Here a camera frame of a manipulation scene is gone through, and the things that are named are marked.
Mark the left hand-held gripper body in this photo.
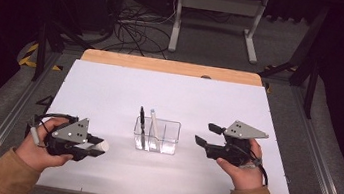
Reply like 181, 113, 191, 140
41, 112, 104, 163

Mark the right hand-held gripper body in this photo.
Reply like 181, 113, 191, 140
214, 117, 272, 171

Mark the clear acrylic pen holder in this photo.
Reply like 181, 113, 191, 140
131, 115, 183, 157

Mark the black pen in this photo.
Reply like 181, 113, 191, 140
134, 105, 152, 151

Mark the white pen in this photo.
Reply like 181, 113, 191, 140
145, 108, 166, 152

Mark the person's right hand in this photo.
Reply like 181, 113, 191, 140
213, 133, 271, 194

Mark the person's left hand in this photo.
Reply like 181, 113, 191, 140
12, 111, 79, 176

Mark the white table cover sheet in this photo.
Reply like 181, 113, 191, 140
35, 55, 312, 194

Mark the yellow black hazard tape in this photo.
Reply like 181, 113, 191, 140
17, 40, 67, 73

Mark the black tripod stand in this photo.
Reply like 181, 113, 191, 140
29, 18, 100, 89

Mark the black angled metal stand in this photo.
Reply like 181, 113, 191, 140
253, 0, 329, 121

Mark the white metal stand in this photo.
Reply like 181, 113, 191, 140
167, 0, 269, 65

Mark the black equipment box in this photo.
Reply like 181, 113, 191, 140
67, 0, 122, 37

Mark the left hand-held gripper cable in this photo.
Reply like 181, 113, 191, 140
23, 108, 80, 152

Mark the hand-held gripper cable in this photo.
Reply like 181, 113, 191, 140
23, 108, 80, 152
226, 141, 274, 187

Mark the right hand-held gripper cable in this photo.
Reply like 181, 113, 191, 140
226, 141, 274, 187

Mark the black triangular floor bracket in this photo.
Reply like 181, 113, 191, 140
35, 94, 55, 115

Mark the aluminium floor rail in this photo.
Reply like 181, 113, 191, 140
276, 85, 344, 194
0, 45, 63, 194

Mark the tangle of floor cables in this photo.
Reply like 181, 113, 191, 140
98, 0, 177, 60

